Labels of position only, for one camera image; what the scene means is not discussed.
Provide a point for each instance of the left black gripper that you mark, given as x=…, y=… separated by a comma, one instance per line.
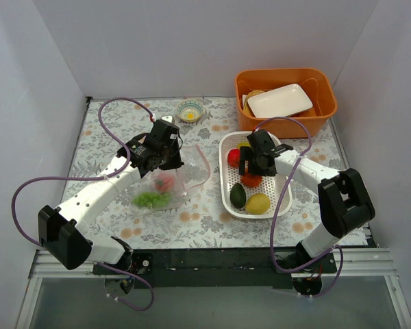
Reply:
x=173, y=159

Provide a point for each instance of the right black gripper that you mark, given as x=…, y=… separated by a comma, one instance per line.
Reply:
x=248, y=163

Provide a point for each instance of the orange pumpkin toy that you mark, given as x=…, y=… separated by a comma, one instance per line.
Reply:
x=251, y=181

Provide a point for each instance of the pink peach toy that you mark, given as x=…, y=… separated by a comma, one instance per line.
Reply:
x=164, y=182

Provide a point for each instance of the green avocado toy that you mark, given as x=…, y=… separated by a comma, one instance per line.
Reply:
x=237, y=196

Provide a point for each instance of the clear zip top bag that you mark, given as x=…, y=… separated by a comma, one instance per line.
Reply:
x=188, y=180

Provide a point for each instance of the yellow lemon toy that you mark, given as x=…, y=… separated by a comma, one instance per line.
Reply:
x=258, y=204

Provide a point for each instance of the green grapes toy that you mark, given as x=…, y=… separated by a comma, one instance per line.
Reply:
x=152, y=200

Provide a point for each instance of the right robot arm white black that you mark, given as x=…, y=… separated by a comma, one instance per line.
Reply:
x=344, y=201

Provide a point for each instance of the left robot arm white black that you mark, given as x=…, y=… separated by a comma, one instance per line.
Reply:
x=63, y=230

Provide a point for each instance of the yellow starfruit toy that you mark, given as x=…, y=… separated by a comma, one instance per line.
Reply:
x=243, y=144

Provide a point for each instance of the floral table mat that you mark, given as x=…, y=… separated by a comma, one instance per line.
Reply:
x=202, y=221

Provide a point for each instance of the white perforated plastic basket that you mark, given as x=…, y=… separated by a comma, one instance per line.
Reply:
x=270, y=186

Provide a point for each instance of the small patterned bowl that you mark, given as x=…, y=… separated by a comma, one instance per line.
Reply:
x=190, y=110

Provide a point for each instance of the woven straw coaster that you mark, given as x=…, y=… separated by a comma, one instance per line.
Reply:
x=258, y=104

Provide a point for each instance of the orange plastic tub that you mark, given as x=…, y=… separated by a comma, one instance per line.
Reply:
x=313, y=81

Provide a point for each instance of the white rectangular plate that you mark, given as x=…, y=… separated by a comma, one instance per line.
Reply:
x=289, y=100

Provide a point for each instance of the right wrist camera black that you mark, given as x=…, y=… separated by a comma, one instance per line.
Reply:
x=260, y=141

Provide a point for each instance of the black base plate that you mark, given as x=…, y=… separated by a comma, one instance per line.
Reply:
x=234, y=267

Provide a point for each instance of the aluminium frame rail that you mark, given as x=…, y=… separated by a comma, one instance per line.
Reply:
x=361, y=289

